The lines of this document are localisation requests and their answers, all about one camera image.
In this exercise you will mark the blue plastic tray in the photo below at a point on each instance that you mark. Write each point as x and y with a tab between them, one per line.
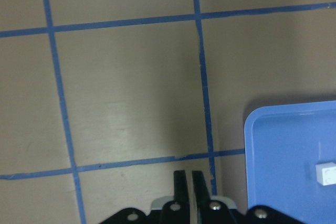
283	146

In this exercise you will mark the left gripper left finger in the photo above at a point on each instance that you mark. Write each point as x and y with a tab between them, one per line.
181	201

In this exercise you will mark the white block robot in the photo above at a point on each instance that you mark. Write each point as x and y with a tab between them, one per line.
325	173

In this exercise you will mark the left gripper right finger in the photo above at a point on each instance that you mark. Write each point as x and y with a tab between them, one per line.
202	196

